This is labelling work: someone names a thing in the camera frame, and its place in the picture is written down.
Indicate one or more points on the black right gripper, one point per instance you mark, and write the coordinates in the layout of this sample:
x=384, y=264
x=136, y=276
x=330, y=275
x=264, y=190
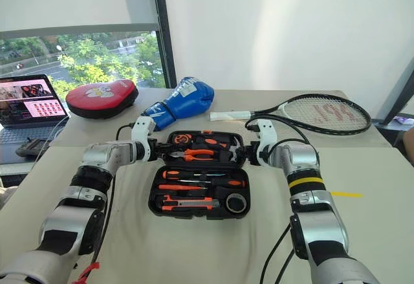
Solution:
x=251, y=154

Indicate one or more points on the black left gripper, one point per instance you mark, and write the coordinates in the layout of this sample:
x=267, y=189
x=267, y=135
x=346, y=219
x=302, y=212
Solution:
x=158, y=150

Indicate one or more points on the black orange screwdriver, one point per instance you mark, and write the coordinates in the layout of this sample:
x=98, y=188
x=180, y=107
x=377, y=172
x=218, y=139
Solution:
x=170, y=174
x=231, y=183

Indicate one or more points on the orange test pen screwdriver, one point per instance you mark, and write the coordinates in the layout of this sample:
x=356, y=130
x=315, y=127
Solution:
x=174, y=187

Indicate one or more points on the black electrical tape roll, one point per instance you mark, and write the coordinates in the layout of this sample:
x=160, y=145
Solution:
x=229, y=207

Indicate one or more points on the black orange utility knife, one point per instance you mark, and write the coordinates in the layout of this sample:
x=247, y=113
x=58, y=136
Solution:
x=191, y=203

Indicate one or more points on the black tool case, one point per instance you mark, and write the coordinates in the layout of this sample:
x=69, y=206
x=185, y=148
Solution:
x=197, y=214

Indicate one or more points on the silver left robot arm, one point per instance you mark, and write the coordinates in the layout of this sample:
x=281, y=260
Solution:
x=97, y=158

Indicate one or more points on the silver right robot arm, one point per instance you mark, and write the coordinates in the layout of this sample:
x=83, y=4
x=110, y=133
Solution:
x=300, y=161

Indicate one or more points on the orange black tape measure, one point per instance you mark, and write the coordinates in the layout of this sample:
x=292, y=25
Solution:
x=181, y=139

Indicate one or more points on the black white tennis racket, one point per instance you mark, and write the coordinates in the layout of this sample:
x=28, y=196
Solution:
x=233, y=115

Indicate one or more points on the blue boxing glove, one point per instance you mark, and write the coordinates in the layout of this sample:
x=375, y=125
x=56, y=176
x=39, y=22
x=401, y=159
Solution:
x=191, y=98

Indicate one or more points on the red black focus pad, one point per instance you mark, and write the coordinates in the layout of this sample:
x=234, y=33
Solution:
x=97, y=98

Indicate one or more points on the yellow tape strip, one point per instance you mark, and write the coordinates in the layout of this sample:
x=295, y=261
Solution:
x=346, y=194

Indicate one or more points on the black handheld controller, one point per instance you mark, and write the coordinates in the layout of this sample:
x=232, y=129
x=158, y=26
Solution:
x=32, y=148

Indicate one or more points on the open grey laptop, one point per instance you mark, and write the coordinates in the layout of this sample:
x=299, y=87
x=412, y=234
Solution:
x=22, y=135

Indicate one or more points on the purple patterned item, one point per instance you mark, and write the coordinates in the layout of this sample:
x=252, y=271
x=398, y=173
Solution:
x=402, y=120

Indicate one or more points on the beige fabric seat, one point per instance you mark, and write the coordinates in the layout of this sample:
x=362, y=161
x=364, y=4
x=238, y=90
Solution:
x=6, y=196

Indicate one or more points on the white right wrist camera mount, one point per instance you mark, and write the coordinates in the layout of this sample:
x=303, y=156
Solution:
x=266, y=135

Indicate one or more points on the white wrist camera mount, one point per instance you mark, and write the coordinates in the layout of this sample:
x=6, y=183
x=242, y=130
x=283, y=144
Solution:
x=144, y=128
x=266, y=135

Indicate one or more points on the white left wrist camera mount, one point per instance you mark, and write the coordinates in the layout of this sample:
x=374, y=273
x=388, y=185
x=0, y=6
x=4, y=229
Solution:
x=144, y=128

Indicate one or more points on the black window frame post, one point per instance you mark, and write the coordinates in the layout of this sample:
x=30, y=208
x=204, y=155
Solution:
x=165, y=38

